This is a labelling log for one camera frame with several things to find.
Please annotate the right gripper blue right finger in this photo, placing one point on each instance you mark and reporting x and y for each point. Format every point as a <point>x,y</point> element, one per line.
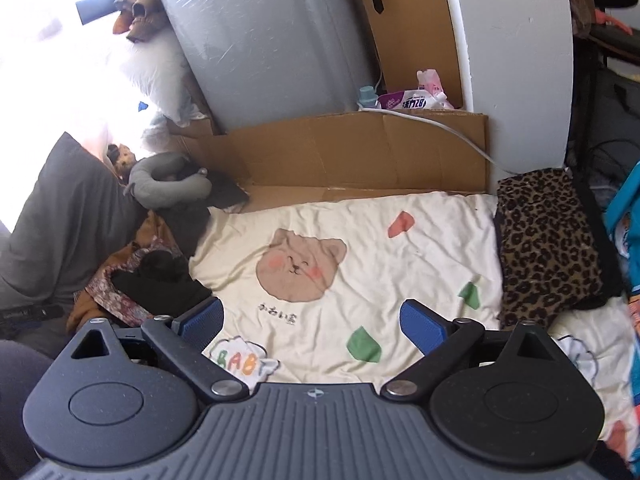
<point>425,328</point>

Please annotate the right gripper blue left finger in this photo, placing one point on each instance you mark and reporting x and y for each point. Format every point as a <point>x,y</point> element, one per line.
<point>199,325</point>

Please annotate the black shorts with patterned trim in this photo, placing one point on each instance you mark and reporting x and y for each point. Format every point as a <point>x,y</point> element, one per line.
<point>162,284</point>

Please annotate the brown garment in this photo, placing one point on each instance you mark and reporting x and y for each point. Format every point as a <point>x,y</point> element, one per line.
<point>101,299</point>

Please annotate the cream cartoon print blanket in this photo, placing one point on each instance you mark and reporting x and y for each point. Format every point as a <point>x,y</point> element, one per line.
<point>312,293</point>

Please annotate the grey neck pillow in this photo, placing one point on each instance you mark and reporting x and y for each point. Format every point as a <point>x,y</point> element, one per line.
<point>154,182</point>

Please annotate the leopard print bag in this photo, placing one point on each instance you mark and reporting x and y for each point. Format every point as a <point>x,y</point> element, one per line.
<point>554,253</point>

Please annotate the flat brown cardboard sheet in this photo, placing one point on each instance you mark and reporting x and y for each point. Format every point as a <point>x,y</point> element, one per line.
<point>354,155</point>

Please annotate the small teddy bear toy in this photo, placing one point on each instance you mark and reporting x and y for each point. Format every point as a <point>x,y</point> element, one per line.
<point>122,160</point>

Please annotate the pink white tissue pack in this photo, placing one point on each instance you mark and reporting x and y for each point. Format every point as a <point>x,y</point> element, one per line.
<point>428,96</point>

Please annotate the white fluffy pillow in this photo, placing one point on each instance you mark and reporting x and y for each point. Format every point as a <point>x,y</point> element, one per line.
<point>159,69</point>

